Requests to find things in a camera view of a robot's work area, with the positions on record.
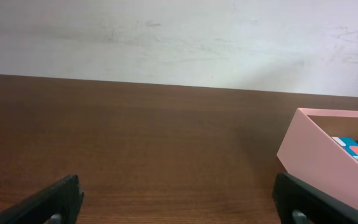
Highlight multicoloured puzzle cube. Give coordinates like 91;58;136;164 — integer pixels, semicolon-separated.
332;137;358;162

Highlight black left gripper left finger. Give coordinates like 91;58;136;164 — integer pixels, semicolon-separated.
0;174;85;224

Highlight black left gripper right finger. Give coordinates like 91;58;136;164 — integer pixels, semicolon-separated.
272;172;358;224

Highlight white cardboard box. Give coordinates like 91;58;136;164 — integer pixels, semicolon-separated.
277;108;358;210

